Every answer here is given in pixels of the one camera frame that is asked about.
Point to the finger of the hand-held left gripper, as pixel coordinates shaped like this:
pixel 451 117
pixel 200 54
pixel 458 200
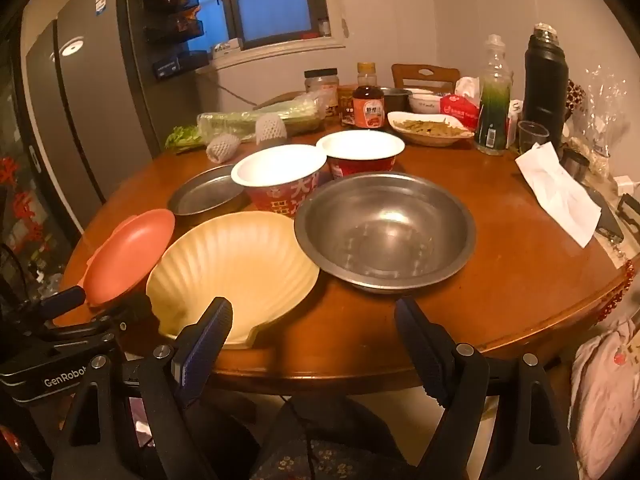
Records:
pixel 117 312
pixel 65 301

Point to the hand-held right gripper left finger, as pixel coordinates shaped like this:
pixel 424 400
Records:
pixel 200 355

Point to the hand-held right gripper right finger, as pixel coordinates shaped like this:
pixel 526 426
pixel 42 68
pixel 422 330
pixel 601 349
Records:
pixel 424 352

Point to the pink plate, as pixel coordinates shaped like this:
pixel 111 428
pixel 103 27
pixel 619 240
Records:
pixel 130 255

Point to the cream shell-shaped plate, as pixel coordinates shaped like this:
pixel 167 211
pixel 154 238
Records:
pixel 235 270

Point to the large steel bowl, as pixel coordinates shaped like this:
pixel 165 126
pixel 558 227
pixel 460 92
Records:
pixel 385 240

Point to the shallow steel pan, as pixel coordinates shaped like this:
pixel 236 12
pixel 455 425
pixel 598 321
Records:
pixel 205 195

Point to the red paper bowl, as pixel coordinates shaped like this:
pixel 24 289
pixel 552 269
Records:
pixel 360 147
pixel 275 170

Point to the glass door with red decals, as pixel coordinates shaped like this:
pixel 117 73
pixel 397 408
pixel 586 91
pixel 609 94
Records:
pixel 20 185

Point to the dark floral clothing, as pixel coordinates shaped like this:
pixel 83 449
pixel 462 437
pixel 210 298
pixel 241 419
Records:
pixel 325 450

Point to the pink cloth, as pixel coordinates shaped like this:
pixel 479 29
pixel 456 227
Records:
pixel 605 400

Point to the grey refrigerator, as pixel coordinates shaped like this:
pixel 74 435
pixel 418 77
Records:
pixel 90 110

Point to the fruit in foam net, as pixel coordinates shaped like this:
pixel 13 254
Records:
pixel 222 149
pixel 271 130

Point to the white paper napkin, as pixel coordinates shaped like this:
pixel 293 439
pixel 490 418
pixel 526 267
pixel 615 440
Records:
pixel 560 195

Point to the white plate of green beans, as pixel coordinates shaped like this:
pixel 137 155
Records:
pixel 430 129

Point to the celery in plastic bag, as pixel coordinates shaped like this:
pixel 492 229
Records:
pixel 240 122

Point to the black flat device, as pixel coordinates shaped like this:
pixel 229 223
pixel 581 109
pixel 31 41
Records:
pixel 607 217

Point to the small steel cup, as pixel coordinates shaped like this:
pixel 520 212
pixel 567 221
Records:
pixel 574 164

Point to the clear plastic cup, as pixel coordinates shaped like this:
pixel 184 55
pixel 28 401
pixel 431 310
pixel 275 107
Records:
pixel 533 137

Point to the small white carton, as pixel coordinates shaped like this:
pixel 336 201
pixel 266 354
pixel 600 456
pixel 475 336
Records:
pixel 515 125

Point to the red tissue pack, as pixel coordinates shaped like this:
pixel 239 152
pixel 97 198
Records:
pixel 460 107

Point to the white ceramic bowl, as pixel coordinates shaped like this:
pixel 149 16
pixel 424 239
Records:
pixel 427 104

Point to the dark vinegar bottle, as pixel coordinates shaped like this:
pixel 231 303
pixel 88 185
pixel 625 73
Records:
pixel 368 110

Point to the clear bottle of green liquid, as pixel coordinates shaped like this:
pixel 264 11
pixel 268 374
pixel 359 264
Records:
pixel 494 110

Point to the steel pot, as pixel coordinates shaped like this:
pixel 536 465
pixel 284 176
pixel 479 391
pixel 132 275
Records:
pixel 395 100

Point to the blue box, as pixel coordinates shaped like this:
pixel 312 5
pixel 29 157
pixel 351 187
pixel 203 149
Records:
pixel 180 66

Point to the small chili sauce jar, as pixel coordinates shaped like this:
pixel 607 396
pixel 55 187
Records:
pixel 346 105

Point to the wooden chair with curved back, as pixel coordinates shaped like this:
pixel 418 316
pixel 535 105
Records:
pixel 280 99

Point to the wooden chair with cutout back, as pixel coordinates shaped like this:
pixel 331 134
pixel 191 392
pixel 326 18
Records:
pixel 425 76

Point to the glass jar with dark lid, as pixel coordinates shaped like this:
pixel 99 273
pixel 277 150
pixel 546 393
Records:
pixel 322 90

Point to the black thermos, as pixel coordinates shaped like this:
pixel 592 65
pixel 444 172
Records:
pixel 546 85

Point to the leopard print pouch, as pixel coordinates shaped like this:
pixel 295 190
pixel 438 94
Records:
pixel 576 97

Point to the dark fridge side rack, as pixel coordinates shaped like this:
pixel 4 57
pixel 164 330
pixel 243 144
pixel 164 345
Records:
pixel 172 15

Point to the clear plastic bag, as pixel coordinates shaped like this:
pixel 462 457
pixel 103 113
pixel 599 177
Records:
pixel 605 110

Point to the window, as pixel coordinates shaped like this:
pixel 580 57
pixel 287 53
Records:
pixel 270 0

